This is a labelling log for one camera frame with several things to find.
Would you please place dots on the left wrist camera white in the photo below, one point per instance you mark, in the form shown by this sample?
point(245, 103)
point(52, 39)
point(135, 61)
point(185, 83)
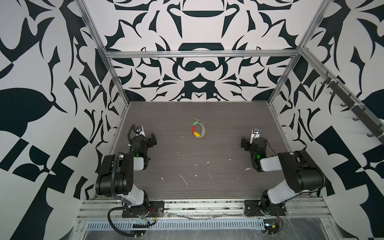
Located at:
point(139, 130)

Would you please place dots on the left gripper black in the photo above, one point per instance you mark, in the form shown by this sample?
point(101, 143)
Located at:
point(149, 141)

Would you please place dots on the black wall hook rail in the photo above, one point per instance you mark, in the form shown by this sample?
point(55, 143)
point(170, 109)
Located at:
point(351, 102)

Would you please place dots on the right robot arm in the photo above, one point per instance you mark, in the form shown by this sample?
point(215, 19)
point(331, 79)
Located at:
point(301, 175)

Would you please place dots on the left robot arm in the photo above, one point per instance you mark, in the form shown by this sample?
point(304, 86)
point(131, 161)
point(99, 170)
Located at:
point(116, 175)

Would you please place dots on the white slotted cable duct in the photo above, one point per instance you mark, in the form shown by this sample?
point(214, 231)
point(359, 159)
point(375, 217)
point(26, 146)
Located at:
point(184, 224)

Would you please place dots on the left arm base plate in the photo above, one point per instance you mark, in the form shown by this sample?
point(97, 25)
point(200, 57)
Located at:
point(147, 209)

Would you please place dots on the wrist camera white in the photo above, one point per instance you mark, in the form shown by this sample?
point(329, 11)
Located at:
point(255, 133)
point(139, 130)

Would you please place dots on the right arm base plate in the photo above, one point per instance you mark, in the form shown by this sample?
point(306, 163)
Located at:
point(260, 208)

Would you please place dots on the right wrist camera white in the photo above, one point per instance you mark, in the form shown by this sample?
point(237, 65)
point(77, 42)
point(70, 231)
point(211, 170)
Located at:
point(255, 133)

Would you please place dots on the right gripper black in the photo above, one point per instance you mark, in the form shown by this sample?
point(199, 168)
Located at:
point(246, 143)

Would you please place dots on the metal keyring with red grip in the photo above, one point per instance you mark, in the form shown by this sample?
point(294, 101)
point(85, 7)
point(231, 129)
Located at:
point(201, 129)

